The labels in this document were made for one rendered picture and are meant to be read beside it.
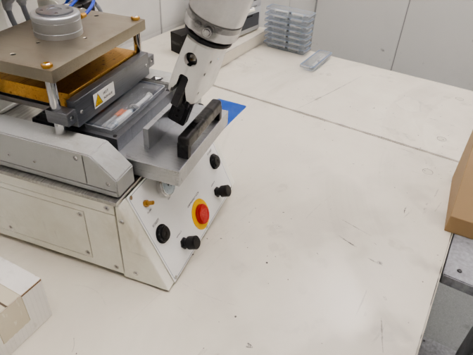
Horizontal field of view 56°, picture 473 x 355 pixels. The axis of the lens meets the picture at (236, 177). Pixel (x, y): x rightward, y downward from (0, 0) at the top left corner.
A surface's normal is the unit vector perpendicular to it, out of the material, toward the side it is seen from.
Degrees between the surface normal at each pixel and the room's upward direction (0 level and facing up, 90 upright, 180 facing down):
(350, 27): 90
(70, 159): 90
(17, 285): 2
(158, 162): 0
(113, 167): 41
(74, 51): 0
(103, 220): 90
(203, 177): 65
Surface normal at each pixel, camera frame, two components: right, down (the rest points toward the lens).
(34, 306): 0.89, 0.29
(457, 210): -0.27, -0.22
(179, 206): 0.87, -0.12
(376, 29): -0.51, 0.49
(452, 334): 0.05, -0.80
